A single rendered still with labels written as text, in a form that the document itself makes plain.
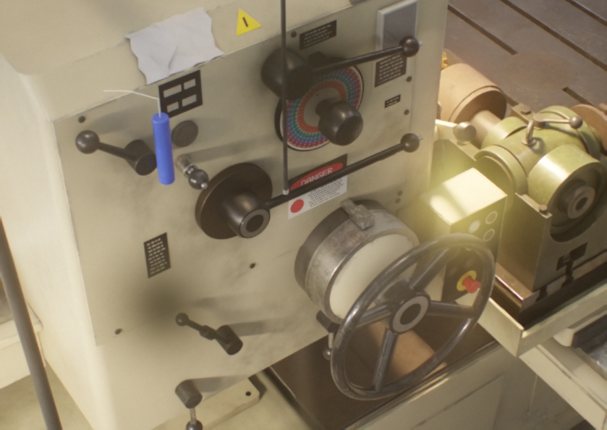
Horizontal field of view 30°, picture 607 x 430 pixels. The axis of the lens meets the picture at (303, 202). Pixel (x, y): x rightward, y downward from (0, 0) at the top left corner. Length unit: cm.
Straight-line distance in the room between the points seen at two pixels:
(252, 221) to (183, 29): 35
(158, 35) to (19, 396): 142
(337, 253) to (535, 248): 58
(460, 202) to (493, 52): 108
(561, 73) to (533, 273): 84
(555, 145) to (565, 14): 99
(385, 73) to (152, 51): 47
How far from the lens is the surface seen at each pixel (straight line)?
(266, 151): 191
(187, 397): 217
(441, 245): 197
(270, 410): 283
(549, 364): 288
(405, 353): 293
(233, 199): 188
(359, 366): 289
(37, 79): 167
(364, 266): 208
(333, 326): 229
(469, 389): 306
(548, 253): 253
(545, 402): 345
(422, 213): 227
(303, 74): 177
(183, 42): 173
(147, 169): 173
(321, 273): 208
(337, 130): 185
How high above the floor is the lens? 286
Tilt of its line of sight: 43 degrees down
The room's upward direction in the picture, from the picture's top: straight up
